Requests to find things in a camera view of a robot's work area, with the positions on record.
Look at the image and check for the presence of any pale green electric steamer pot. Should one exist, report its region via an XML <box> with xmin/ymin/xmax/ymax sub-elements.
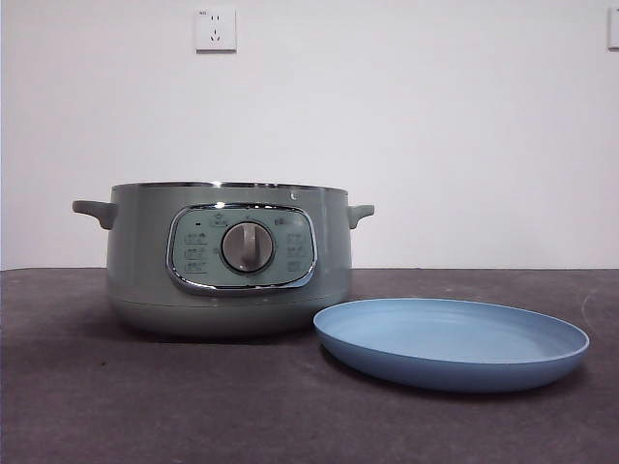
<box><xmin>72</xmin><ymin>181</ymin><xmax>375</xmax><ymax>338</ymax></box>

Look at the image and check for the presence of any blue round plate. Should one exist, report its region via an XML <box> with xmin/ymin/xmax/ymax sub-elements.
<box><xmin>312</xmin><ymin>298</ymin><xmax>591</xmax><ymax>393</ymax></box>

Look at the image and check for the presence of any white wall socket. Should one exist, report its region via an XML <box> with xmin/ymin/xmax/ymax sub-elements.
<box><xmin>195</xmin><ymin>8</ymin><xmax>238</xmax><ymax>54</ymax></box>

